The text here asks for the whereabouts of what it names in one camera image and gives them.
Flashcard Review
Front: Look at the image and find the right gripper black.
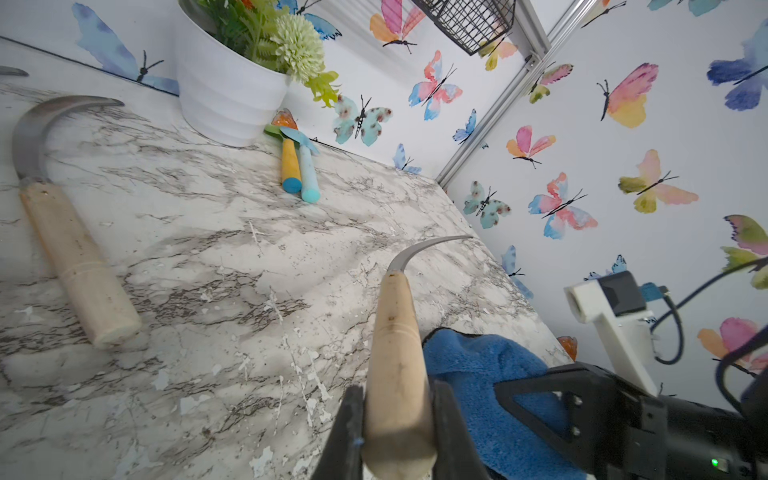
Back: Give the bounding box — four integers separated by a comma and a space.
493, 363, 767, 479

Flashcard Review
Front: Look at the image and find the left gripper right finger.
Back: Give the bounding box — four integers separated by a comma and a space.
432, 380, 489, 480

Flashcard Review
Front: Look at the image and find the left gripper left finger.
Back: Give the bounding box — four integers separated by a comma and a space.
310, 385, 364, 480

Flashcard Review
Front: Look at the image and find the blue microfiber rag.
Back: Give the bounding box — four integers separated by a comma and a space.
422, 328, 587, 479

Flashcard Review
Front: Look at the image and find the sickle wooden handle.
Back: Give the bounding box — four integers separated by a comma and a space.
0, 65, 29, 77
362, 235, 468, 479
11, 95, 142, 349

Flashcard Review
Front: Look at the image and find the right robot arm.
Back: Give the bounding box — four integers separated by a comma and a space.
494, 271, 767, 479

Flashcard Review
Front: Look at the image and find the teal garden trowel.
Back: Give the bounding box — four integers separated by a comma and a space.
281, 127, 321, 204

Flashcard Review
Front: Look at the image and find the white pot with plant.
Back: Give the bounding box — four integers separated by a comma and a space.
174, 1, 339, 147

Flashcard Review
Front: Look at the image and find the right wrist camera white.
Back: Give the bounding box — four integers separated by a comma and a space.
564, 271, 659, 396

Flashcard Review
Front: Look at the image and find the yellow handled garden tool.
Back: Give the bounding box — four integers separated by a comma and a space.
264, 108, 302, 194

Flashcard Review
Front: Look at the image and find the black wire wall basket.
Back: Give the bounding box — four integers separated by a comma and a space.
412, 0, 517, 55

